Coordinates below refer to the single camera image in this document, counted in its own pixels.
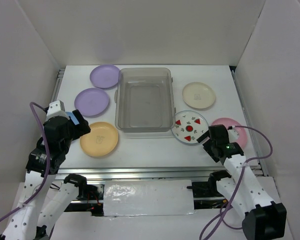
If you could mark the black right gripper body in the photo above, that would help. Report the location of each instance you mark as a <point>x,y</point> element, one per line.
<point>208,146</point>

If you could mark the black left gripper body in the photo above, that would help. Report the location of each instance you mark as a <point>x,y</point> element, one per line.
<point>69,139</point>

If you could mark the blue plastic plate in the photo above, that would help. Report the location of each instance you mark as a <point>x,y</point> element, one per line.
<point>72,117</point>

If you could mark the white watermelon pattern plate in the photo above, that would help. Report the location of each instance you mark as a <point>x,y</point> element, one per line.
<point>189,126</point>

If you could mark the yellow plastic plate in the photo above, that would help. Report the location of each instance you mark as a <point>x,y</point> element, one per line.
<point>102,139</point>

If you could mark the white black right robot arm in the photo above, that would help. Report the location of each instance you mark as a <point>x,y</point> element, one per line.
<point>261,217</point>

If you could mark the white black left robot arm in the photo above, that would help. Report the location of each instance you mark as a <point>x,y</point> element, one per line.
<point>31,219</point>

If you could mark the clear plastic bin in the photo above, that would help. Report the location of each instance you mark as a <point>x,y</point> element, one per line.
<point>144,100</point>

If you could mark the pink plastic plate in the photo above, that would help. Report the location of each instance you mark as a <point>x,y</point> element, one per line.
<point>228,122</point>

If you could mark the purple plate near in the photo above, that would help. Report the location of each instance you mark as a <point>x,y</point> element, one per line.
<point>91,102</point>

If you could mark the purple plate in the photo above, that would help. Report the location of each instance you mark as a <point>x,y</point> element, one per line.
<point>91,102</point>
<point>104,76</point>

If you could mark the cream plastic plate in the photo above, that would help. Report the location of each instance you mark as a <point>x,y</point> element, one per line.
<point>198,95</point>

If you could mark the purple plate far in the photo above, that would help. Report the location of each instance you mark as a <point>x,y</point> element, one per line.
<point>104,76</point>

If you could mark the white glossy cover panel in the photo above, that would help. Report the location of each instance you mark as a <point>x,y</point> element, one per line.
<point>148,198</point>

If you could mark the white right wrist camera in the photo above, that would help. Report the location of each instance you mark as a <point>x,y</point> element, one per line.
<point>233,135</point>

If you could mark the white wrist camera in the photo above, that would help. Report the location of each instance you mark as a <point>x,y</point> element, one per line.
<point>56,109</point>
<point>233,135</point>

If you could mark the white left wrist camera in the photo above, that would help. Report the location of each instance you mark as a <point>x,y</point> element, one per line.
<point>56,109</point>

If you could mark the aluminium rail frame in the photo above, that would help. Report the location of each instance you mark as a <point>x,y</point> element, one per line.
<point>159,155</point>

